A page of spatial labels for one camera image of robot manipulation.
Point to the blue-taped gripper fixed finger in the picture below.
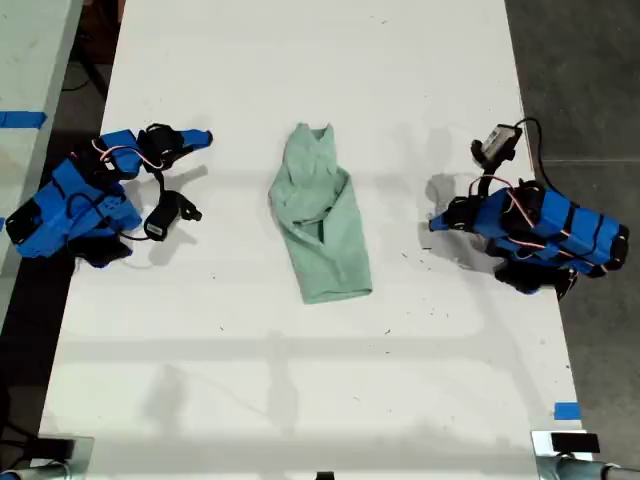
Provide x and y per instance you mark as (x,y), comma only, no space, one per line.
(437,224)
(196,138)

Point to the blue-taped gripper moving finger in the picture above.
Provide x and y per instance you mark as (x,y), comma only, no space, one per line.
(179,153)

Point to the black-rooted gripper moving finger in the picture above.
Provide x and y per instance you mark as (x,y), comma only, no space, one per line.
(460,210)

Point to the pale green T-shirt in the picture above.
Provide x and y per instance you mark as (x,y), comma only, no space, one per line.
(322,225)

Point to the blue and black robot arm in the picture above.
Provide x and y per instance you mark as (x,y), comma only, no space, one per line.
(580,225)
(65,200)

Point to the long blue tape strip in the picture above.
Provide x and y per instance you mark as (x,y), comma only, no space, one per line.
(20,120)

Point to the white side table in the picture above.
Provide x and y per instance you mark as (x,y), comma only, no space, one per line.
(30,75)

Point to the blue tape square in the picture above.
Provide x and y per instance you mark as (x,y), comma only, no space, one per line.
(567,411)

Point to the small black box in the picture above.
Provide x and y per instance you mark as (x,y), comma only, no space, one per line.
(55,448)
(575,443)

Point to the grey metal pipe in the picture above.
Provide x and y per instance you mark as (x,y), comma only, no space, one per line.
(35,472)
(580,470)

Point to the small black clip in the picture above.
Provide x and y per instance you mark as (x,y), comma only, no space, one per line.
(325,475)

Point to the black camera stalk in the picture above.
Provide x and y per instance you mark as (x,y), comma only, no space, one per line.
(492,160)
(162,182)

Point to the black camera box with label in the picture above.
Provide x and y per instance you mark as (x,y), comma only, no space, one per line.
(161,217)

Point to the grey camera box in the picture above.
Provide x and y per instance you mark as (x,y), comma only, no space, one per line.
(500,136)

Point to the metal bracket plate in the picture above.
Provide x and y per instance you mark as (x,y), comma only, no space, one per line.
(540,442)
(84,452)

